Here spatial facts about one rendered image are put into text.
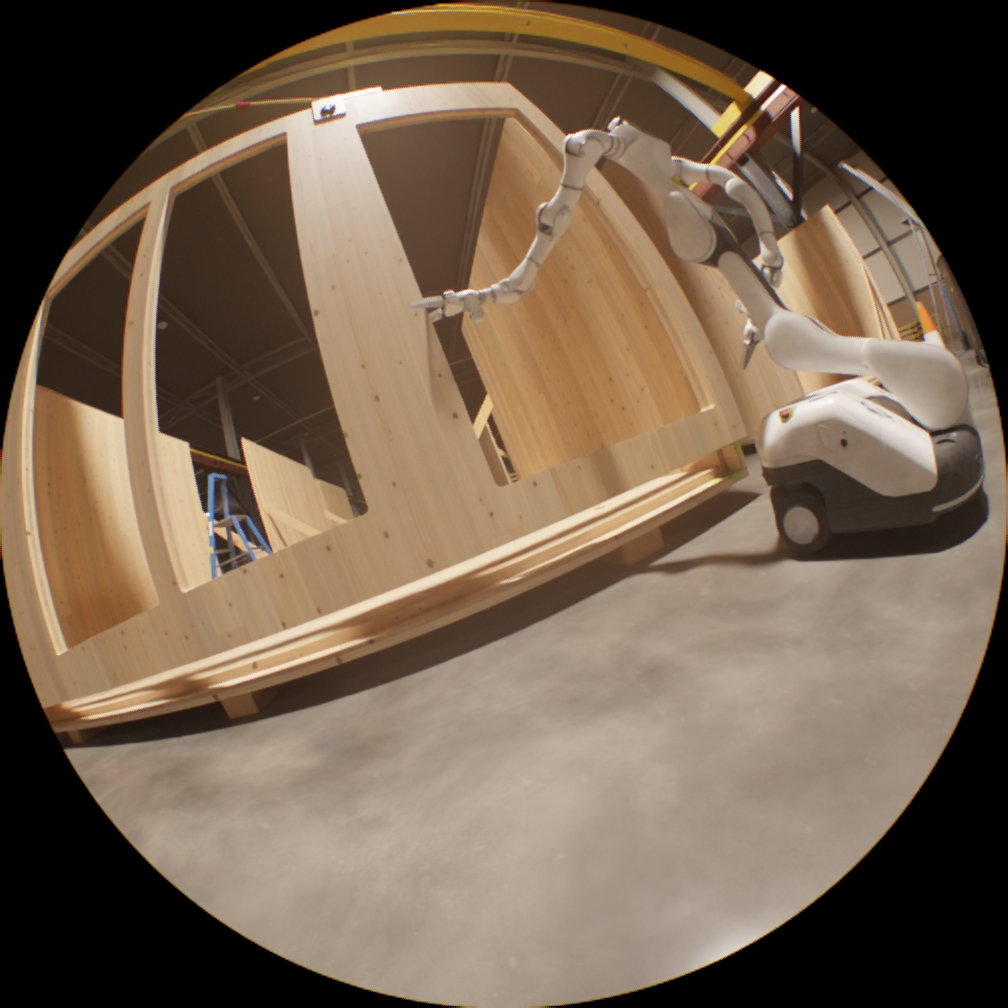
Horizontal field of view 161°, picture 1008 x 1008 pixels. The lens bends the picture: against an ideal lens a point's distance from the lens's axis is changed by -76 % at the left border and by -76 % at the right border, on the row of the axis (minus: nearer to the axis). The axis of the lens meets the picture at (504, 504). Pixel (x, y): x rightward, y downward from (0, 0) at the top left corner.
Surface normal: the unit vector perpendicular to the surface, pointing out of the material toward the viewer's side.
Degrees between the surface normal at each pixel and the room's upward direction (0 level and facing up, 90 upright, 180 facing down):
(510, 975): 0
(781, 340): 90
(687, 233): 90
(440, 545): 90
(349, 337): 90
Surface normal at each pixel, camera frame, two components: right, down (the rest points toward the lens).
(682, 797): -0.37, -0.93
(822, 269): -0.91, 0.36
